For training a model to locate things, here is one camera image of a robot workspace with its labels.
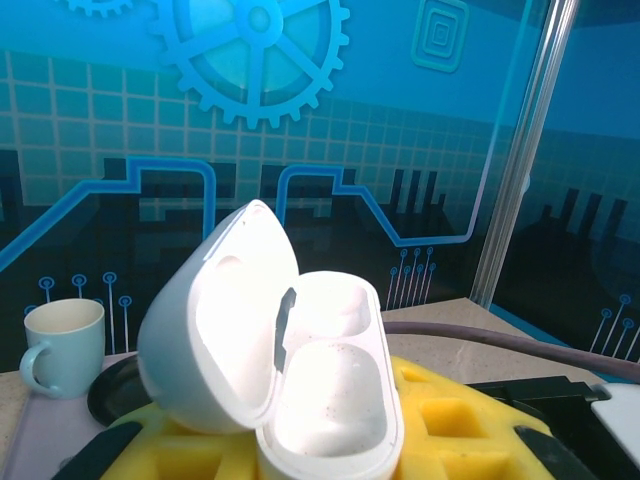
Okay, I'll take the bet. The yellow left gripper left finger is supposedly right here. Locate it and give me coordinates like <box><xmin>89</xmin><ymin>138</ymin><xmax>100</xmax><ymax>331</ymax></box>
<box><xmin>49</xmin><ymin>404</ymin><xmax>261</xmax><ymax>480</ymax></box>

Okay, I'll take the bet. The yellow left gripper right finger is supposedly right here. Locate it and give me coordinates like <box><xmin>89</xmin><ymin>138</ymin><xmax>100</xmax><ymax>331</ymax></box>
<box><xmin>389</xmin><ymin>354</ymin><xmax>576</xmax><ymax>480</ymax></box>

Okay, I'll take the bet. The white earbud charging case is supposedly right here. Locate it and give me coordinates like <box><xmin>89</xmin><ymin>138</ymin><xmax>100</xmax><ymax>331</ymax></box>
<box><xmin>137</xmin><ymin>198</ymin><xmax>404</xmax><ymax>480</ymax></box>

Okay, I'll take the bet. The black round plate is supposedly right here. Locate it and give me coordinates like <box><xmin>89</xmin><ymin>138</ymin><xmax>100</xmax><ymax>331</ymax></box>
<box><xmin>87</xmin><ymin>355</ymin><xmax>166</xmax><ymax>427</ymax></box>

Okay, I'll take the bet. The lavender tray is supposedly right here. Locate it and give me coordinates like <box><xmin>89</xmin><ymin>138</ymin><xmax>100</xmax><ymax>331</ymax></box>
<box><xmin>0</xmin><ymin>349</ymin><xmax>151</xmax><ymax>480</ymax></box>

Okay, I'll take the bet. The light blue mug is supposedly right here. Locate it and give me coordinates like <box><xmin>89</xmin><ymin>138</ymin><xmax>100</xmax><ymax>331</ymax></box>
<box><xmin>19</xmin><ymin>298</ymin><xmax>106</xmax><ymax>400</ymax></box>

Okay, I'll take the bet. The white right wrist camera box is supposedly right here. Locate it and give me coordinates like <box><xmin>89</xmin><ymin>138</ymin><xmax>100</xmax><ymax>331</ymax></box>
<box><xmin>589</xmin><ymin>382</ymin><xmax>640</xmax><ymax>454</ymax></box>

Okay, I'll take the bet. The aluminium frame post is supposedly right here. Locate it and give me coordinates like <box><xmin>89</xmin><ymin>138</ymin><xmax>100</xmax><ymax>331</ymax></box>
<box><xmin>472</xmin><ymin>0</ymin><xmax>584</xmax><ymax>311</ymax></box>

